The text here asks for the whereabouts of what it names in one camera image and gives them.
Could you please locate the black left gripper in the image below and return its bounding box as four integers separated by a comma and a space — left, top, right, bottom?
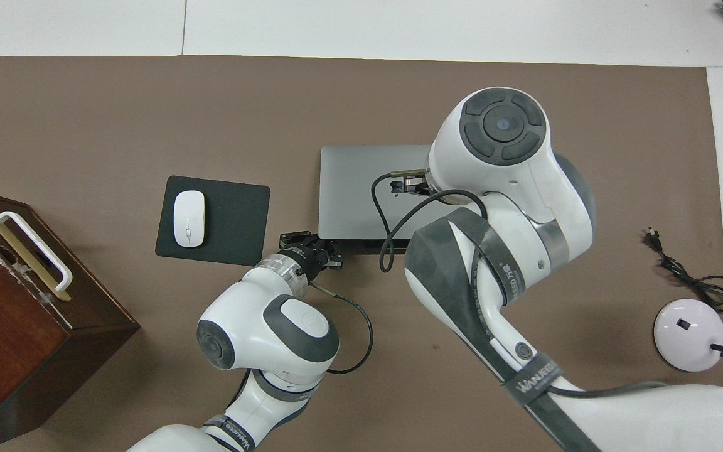
280, 231, 345, 283

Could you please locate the grey laptop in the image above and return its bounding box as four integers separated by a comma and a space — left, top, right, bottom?
318, 145, 437, 255

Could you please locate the black mouse pad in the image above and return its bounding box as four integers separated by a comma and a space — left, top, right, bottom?
154, 175, 272, 267

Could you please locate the white computer mouse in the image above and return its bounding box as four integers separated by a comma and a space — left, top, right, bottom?
173, 190, 206, 249

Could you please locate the brown table mat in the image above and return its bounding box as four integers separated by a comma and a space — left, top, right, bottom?
0, 55, 723, 452

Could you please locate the brass box plate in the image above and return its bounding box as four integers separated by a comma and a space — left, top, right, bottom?
0, 212, 72, 303

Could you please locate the white desk lamp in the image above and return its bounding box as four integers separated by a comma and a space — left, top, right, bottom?
653, 256, 723, 372

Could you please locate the dark wooden box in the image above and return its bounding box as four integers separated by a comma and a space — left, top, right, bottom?
0, 185, 141, 452

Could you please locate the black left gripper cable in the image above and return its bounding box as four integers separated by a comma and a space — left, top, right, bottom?
310, 282, 375, 375

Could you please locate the white box handle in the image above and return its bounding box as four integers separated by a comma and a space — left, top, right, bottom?
0, 211, 73, 293

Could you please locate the black lamp power cable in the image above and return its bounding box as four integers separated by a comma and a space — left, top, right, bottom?
643, 227, 723, 313

